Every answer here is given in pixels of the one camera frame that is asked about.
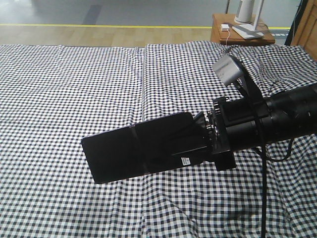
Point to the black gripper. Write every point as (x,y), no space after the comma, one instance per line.
(235,126)

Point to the black smartphone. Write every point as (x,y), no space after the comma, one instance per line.
(142,148)

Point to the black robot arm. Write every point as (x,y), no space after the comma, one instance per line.
(283,116)

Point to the checkered bed sheet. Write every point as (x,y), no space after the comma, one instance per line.
(50,98)

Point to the wooden nightstand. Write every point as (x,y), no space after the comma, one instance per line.
(232,38)

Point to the white charger adapter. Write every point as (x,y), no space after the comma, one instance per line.
(225,27)

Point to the white cylindrical speaker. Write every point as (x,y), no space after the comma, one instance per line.
(244,12)

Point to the wooden headboard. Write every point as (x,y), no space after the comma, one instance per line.
(306,34)

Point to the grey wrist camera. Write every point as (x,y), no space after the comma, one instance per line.
(227,70)

